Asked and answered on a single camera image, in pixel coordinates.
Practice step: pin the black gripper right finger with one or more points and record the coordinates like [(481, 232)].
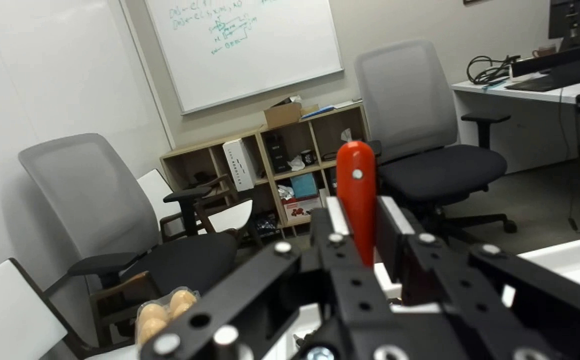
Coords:
[(503, 301)]

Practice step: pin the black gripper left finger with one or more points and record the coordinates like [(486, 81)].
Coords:
[(250, 286)]

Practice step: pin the white tray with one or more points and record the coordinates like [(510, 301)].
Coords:
[(571, 261)]

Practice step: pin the red and white box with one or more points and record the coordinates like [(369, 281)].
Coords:
[(296, 213)]

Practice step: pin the teal box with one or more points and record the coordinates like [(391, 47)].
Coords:
[(305, 184)]

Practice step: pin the white box on shelf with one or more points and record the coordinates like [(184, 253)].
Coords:
[(238, 163)]

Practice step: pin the cardboard box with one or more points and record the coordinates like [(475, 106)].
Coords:
[(282, 112)]

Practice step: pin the white office desk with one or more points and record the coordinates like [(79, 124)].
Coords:
[(536, 127)]

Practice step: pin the wooden shelf unit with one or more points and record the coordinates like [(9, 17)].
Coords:
[(317, 121)]

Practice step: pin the grey mesh office chair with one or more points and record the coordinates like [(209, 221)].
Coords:
[(83, 187), (403, 92)]

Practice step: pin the black computer monitor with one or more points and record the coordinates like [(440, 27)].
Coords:
[(571, 17)]

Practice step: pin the wall whiteboard green writing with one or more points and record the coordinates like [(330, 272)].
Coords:
[(237, 60)]

